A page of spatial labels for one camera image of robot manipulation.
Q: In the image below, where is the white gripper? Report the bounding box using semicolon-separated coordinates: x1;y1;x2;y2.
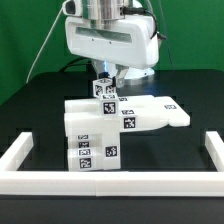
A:
63;0;159;88

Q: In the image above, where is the white tagged cube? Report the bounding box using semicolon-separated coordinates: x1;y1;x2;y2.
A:
93;78;116;98
100;93;118;116

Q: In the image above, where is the white chair back piece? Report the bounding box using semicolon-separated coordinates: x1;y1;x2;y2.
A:
64;95;190;136

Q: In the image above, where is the white chair seat piece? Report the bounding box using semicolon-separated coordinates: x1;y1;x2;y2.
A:
102;132;121;170

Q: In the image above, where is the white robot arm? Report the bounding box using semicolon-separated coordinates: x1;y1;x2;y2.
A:
62;0;159;88

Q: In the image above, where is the black cable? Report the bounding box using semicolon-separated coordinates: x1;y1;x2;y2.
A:
59;56;93;73

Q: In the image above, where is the white cable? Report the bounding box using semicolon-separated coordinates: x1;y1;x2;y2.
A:
25;6;66;84

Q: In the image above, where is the white U-shaped frame fence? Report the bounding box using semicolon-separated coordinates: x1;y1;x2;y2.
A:
0;131;224;197

